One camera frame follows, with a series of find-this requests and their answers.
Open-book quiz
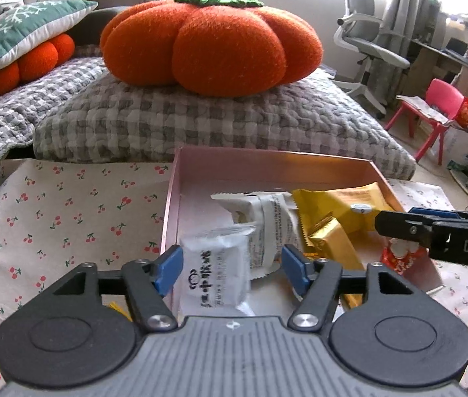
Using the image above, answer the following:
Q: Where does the white cake snack packet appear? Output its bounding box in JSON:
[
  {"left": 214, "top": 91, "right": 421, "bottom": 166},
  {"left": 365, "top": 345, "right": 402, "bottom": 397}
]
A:
[{"left": 173, "top": 223, "right": 256, "bottom": 319}]

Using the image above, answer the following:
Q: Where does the grey office chair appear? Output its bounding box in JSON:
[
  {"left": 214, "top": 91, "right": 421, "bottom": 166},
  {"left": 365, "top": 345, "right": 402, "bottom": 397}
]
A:
[{"left": 332, "top": 0, "right": 410, "bottom": 119}]

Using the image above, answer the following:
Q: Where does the grey checked blanket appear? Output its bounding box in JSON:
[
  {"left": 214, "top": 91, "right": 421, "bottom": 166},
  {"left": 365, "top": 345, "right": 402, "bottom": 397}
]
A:
[{"left": 0, "top": 57, "right": 106, "bottom": 163}]

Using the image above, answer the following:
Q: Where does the pink cardboard box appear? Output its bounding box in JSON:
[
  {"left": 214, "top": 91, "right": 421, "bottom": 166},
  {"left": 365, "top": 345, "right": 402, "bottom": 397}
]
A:
[{"left": 158, "top": 145, "right": 446, "bottom": 324}]

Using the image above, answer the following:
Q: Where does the red child chair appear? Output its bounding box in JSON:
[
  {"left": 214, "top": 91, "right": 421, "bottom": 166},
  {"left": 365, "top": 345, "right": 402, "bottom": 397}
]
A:
[{"left": 385, "top": 79, "right": 465, "bottom": 165}]

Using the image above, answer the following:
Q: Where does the green white patterned pillow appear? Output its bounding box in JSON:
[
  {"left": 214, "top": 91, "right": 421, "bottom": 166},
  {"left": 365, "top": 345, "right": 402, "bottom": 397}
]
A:
[{"left": 0, "top": 0, "right": 98, "bottom": 69}]

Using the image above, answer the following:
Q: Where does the wooden desk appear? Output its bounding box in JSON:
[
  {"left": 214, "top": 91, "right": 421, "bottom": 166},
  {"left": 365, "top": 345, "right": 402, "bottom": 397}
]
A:
[{"left": 403, "top": 15, "right": 468, "bottom": 97}]

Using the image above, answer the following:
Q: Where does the grey curtain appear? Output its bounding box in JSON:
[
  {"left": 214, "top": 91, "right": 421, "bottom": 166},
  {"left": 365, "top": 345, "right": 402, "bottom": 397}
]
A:
[{"left": 375, "top": 0, "right": 436, "bottom": 92}]

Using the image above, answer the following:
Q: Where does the grey checked cushion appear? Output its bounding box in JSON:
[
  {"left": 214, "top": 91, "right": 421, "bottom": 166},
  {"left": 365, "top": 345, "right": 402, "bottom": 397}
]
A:
[{"left": 32, "top": 69, "right": 416, "bottom": 180}]

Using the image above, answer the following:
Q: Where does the red white candy packet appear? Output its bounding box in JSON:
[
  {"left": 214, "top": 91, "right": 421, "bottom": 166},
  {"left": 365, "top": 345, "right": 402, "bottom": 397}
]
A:
[{"left": 381, "top": 238, "right": 429, "bottom": 277}]

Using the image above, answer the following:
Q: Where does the small gold snack packet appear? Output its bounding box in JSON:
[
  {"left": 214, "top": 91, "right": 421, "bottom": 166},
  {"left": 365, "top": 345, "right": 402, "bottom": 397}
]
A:
[{"left": 305, "top": 216, "right": 365, "bottom": 308}]

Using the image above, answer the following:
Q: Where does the cherry print cloth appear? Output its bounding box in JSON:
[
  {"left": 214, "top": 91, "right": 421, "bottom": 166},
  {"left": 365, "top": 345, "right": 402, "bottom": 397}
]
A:
[{"left": 0, "top": 158, "right": 468, "bottom": 397}]

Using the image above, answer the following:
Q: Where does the large orange pumpkin plush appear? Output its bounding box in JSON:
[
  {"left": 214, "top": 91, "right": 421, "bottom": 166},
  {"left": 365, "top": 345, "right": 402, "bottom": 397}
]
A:
[{"left": 99, "top": 0, "right": 324, "bottom": 98}]

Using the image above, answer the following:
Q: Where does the small orange pumpkin plush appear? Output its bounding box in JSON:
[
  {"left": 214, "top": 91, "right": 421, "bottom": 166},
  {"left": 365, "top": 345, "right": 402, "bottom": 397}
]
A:
[{"left": 0, "top": 33, "right": 75, "bottom": 96}]

